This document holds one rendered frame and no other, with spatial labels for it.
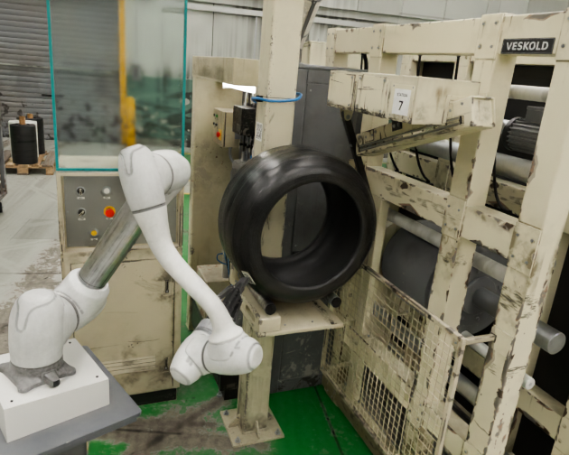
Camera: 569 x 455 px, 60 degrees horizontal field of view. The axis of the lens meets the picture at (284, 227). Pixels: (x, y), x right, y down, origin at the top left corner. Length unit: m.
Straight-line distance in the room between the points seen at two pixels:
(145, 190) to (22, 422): 0.80
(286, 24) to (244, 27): 8.91
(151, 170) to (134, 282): 1.15
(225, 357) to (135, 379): 1.39
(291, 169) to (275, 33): 0.58
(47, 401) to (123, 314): 0.92
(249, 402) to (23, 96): 9.50
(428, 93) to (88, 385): 1.42
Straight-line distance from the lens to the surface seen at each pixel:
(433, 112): 1.68
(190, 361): 1.53
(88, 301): 1.83
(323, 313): 2.13
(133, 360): 2.74
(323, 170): 1.78
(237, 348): 1.43
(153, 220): 1.46
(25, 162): 8.13
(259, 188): 1.73
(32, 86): 11.27
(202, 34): 10.92
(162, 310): 2.61
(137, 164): 1.44
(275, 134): 2.09
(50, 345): 1.75
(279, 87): 2.08
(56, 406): 1.78
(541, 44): 1.73
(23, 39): 11.27
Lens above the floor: 1.77
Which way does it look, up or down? 18 degrees down
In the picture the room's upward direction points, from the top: 5 degrees clockwise
